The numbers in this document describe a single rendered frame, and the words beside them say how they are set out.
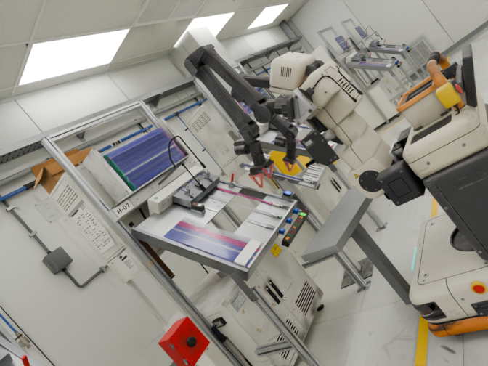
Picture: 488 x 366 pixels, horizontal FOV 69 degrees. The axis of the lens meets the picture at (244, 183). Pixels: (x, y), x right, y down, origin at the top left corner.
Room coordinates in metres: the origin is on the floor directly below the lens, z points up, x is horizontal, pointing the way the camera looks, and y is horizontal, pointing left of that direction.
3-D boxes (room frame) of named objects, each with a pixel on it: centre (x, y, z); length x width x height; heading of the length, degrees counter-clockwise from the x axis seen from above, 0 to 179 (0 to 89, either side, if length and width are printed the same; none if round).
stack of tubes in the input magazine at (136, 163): (2.30, 0.39, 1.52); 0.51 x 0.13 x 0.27; 141
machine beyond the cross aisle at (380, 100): (6.19, -2.64, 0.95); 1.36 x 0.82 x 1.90; 51
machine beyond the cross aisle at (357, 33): (7.30, -3.58, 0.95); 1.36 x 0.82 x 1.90; 51
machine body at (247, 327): (2.33, 0.53, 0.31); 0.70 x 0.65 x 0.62; 141
